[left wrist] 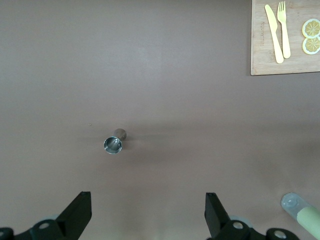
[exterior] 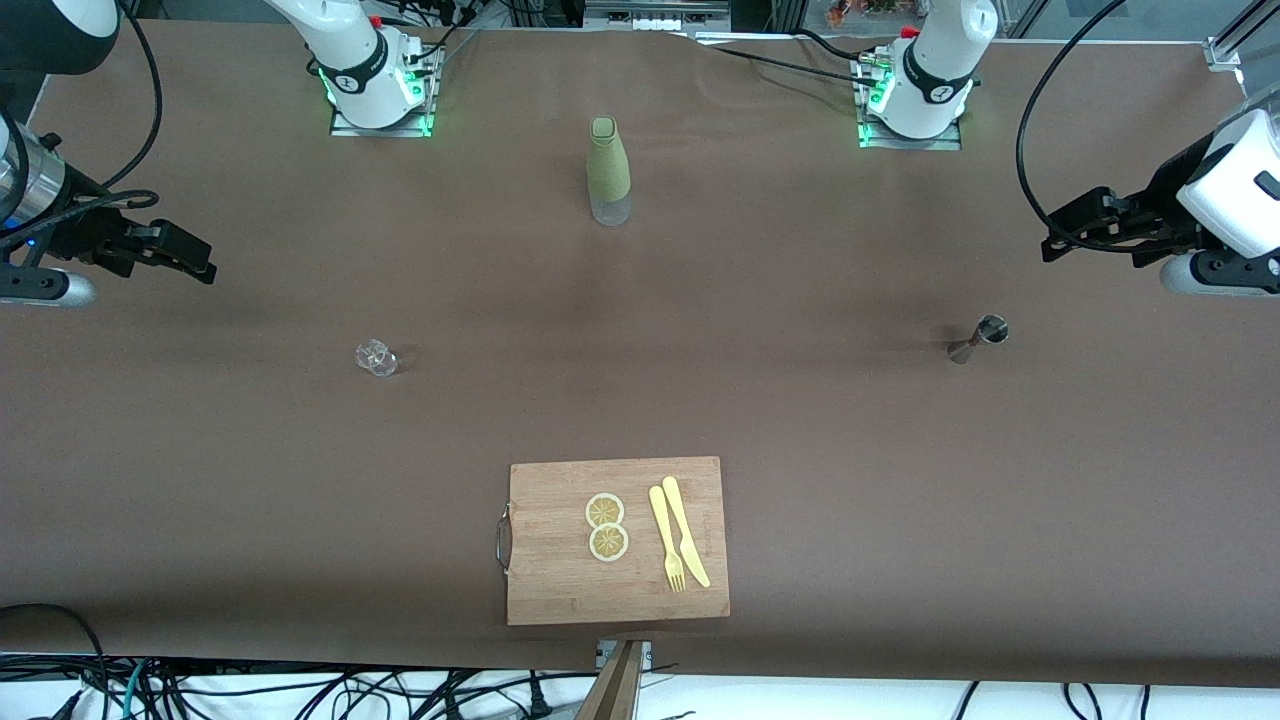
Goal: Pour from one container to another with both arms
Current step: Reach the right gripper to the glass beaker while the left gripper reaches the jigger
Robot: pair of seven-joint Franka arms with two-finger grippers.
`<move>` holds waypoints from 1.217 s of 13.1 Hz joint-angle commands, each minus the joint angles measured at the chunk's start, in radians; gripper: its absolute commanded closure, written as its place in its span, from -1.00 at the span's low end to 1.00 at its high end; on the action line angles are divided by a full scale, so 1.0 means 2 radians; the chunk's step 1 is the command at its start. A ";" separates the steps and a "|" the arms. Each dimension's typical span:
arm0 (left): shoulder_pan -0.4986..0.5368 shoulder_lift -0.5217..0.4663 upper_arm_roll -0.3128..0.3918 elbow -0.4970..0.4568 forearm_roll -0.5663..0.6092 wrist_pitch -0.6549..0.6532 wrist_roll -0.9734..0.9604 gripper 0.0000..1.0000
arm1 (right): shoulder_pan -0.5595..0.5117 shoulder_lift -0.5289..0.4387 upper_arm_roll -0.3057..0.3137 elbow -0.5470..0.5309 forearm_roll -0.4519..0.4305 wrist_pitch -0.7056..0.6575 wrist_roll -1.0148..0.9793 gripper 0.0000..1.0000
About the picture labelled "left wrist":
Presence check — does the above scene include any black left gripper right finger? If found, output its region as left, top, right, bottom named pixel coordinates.
left=204, top=192, right=301, bottom=240

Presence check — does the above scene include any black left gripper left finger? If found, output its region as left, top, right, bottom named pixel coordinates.
left=0, top=191, right=92, bottom=240

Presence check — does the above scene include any steel double cone jigger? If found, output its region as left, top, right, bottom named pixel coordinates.
left=103, top=128, right=128, bottom=156

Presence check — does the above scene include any green shaker with glass base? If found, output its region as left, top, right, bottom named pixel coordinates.
left=280, top=192, right=320, bottom=239

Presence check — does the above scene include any wooden cutting board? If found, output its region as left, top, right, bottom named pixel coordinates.
left=250, top=0, right=320, bottom=76

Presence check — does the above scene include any yellow plastic fork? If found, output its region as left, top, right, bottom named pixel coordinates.
left=277, top=0, right=292, bottom=60

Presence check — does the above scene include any lemon slice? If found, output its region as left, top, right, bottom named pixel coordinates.
left=301, top=18, right=320, bottom=39
left=302, top=36, right=320, bottom=56

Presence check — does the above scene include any yellow plastic knife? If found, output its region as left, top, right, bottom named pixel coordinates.
left=264, top=4, right=285, bottom=65

